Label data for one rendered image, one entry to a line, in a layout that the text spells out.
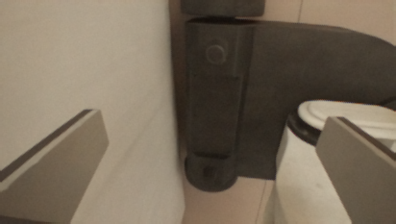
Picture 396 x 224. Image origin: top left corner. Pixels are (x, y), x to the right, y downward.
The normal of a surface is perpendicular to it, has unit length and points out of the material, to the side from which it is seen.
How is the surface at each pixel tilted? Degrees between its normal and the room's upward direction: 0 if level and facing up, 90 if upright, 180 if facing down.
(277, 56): 0
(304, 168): 90
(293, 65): 0
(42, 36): 90
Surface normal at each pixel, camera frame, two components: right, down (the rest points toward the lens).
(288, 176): 0.02, -0.87
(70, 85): 0.99, 0.06
